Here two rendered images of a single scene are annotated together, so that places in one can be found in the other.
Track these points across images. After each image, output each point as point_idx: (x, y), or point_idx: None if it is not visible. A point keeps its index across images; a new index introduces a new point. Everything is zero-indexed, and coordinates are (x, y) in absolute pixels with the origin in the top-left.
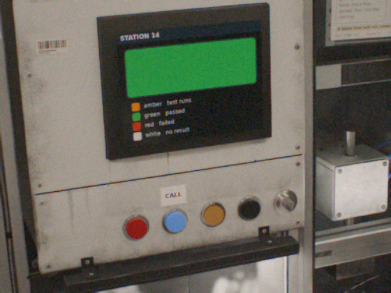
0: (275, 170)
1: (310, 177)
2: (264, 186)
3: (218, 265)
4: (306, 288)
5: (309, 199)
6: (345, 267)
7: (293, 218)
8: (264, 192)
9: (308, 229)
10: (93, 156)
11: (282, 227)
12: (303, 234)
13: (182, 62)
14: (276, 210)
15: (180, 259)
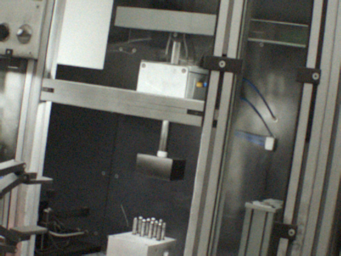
0: (23, 8)
1: (48, 22)
2: (14, 18)
3: None
4: (32, 114)
5: (45, 39)
6: (144, 164)
7: (28, 49)
8: (14, 22)
9: (40, 64)
10: None
11: (20, 53)
12: (36, 67)
13: None
14: (17, 38)
15: None
